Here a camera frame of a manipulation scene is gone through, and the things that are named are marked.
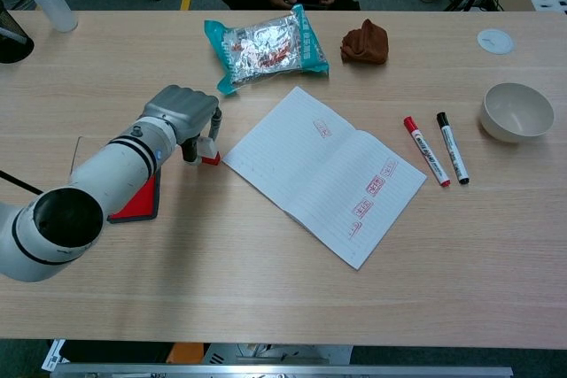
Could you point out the open lined notebook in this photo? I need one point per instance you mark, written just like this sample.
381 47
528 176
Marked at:
310 165

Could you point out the aluminium rail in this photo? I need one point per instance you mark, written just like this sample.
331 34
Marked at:
283 371

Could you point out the small red white stamp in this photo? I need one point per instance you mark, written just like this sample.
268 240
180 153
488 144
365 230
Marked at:
209 152

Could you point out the white robot chassis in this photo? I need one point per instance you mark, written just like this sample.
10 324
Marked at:
274 352

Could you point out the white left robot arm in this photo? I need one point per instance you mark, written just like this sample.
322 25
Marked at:
115 170

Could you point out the black whiteboard marker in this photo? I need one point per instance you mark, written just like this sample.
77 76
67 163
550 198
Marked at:
452 150

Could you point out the orange object under table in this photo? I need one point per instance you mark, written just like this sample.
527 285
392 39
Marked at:
188 352

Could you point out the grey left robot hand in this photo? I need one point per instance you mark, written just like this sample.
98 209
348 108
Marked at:
186 108

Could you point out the teal and foil snack bag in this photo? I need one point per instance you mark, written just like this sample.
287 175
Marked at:
266 48

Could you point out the clear ink pad lid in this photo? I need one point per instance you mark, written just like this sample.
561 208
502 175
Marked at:
76 154

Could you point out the white barcode label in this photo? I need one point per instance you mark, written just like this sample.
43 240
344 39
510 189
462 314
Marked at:
53 353

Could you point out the red whiteboard marker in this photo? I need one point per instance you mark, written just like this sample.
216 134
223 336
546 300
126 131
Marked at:
425 150

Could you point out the red ink pad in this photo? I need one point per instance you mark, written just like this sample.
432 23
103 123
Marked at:
139 205

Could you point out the brown crumpled cloth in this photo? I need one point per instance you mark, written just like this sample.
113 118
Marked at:
365 43

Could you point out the black mesh holder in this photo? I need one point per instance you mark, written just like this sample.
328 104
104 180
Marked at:
13 43

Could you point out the cream bowl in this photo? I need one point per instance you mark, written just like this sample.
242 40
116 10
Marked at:
516 114

